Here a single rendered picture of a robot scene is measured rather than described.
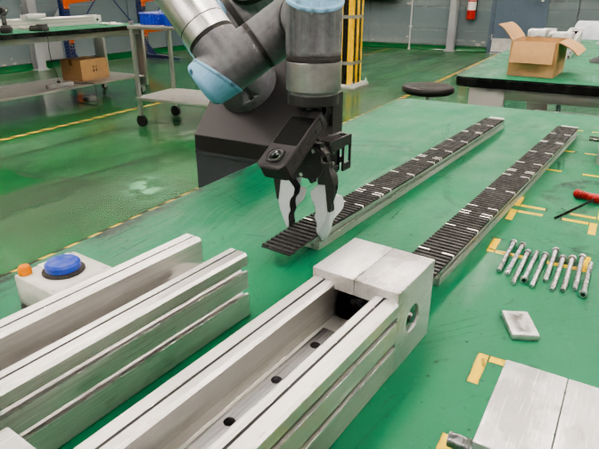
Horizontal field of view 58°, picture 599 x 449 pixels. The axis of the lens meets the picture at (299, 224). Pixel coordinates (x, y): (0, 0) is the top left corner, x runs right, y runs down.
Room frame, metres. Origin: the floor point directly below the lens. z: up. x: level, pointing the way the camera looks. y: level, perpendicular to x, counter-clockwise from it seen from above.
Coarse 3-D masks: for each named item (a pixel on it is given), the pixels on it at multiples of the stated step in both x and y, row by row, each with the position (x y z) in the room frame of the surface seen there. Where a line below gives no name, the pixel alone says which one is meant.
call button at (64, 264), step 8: (56, 256) 0.58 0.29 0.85; (64, 256) 0.58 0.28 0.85; (72, 256) 0.58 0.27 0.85; (48, 264) 0.56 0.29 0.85; (56, 264) 0.56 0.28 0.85; (64, 264) 0.56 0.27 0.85; (72, 264) 0.56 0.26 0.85; (80, 264) 0.57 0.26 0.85; (48, 272) 0.55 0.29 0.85; (56, 272) 0.55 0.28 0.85; (64, 272) 0.55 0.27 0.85; (72, 272) 0.55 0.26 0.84
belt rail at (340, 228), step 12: (504, 120) 1.52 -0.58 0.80; (492, 132) 1.44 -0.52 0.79; (468, 144) 1.28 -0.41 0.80; (456, 156) 1.22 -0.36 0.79; (432, 168) 1.12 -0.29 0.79; (420, 180) 1.05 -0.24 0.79; (396, 192) 0.97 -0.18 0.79; (372, 204) 0.88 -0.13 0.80; (384, 204) 0.92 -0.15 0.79; (360, 216) 0.85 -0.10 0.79; (336, 228) 0.78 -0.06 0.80; (348, 228) 0.81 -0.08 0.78
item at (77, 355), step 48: (192, 240) 0.60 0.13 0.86; (96, 288) 0.48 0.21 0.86; (144, 288) 0.53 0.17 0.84; (192, 288) 0.49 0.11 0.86; (240, 288) 0.55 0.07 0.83; (0, 336) 0.40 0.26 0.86; (48, 336) 0.43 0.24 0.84; (96, 336) 0.40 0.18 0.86; (144, 336) 0.44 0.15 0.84; (192, 336) 0.48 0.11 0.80; (0, 384) 0.34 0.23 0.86; (48, 384) 0.37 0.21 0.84; (96, 384) 0.39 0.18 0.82; (144, 384) 0.43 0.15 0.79; (48, 432) 0.35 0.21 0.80
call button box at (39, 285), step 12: (72, 252) 0.61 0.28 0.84; (84, 264) 0.58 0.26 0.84; (96, 264) 0.58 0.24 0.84; (24, 276) 0.55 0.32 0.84; (36, 276) 0.55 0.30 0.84; (48, 276) 0.55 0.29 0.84; (60, 276) 0.55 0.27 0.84; (72, 276) 0.55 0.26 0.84; (84, 276) 0.55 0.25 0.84; (24, 288) 0.54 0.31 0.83; (36, 288) 0.53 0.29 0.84; (48, 288) 0.52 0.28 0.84; (60, 288) 0.52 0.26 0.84; (24, 300) 0.55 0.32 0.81; (36, 300) 0.53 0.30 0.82
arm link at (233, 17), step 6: (216, 0) 1.23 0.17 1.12; (222, 0) 1.25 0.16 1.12; (228, 0) 1.23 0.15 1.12; (222, 6) 1.21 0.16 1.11; (228, 6) 1.22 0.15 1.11; (228, 12) 1.21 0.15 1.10; (234, 12) 1.21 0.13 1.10; (228, 18) 1.21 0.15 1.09; (234, 18) 1.21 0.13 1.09; (240, 18) 1.21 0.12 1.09; (234, 24) 1.21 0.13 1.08; (240, 24) 1.21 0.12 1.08; (192, 54) 1.22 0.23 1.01
